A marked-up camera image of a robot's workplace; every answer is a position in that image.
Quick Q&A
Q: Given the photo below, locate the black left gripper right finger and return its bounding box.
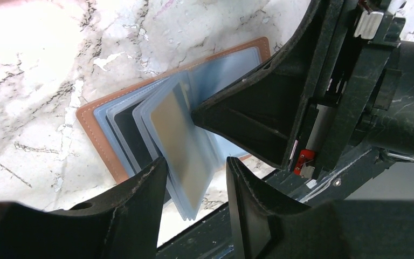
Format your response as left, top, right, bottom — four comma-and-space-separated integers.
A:
226, 157, 414, 258

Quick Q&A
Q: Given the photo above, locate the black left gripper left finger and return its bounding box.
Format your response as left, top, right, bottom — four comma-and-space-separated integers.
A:
0, 157, 168, 258

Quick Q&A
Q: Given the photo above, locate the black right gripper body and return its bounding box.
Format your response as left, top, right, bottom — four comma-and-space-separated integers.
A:
282, 1, 414, 179

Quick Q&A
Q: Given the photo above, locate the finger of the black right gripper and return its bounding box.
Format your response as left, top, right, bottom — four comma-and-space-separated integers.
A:
191, 1, 343, 169

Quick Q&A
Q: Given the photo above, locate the gold card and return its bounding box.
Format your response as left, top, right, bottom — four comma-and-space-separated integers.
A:
150, 93, 213, 217

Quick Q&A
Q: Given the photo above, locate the tan leather card holder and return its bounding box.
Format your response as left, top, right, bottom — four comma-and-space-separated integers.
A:
76, 37, 271, 220

